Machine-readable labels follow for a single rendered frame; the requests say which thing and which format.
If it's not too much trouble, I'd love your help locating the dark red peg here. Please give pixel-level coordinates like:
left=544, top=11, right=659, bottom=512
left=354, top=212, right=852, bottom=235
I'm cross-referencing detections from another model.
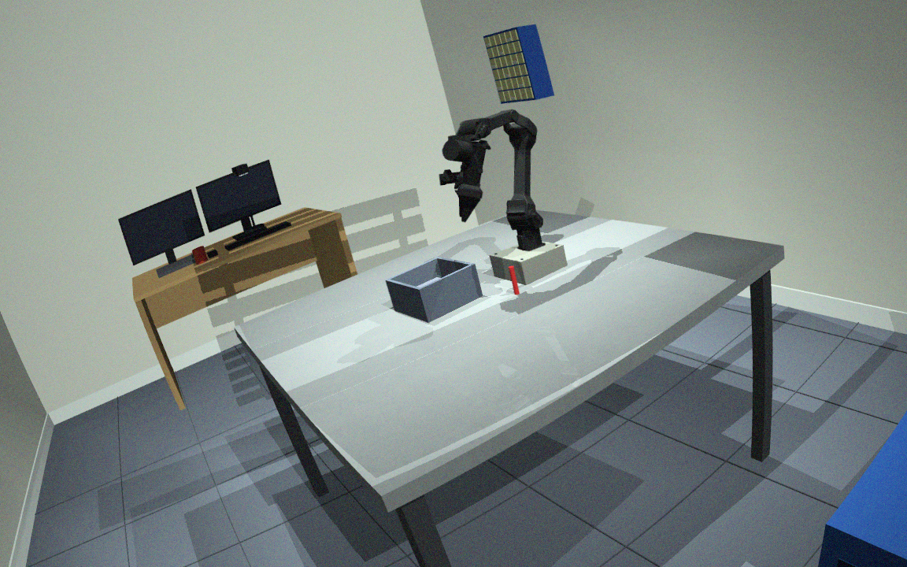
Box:
left=509, top=266, right=519, bottom=295

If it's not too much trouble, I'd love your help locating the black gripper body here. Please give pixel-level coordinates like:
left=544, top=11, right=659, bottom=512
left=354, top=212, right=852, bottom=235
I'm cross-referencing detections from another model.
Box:
left=454, top=162, right=483, bottom=198

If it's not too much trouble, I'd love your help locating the light blue open square box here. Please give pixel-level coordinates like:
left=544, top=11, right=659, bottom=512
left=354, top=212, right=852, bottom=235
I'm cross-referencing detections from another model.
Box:
left=386, top=257, right=483, bottom=323

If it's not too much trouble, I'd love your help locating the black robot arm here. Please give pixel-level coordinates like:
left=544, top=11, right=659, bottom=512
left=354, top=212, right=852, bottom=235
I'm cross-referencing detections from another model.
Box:
left=439, top=109, right=546, bottom=250

